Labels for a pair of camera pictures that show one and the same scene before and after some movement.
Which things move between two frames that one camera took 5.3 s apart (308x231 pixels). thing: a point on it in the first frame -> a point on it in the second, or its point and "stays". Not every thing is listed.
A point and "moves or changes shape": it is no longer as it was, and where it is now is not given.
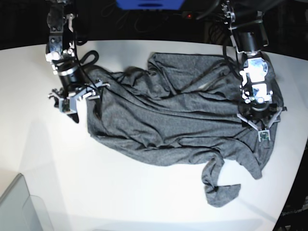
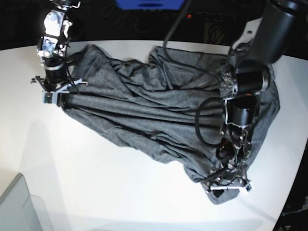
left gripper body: x=67 y=99 -> x=57 y=92
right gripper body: x=266 y=124 -> x=219 y=184
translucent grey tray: x=20 y=211 stays
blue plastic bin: x=150 y=5 stays
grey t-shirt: x=180 y=109 moves or changes shape
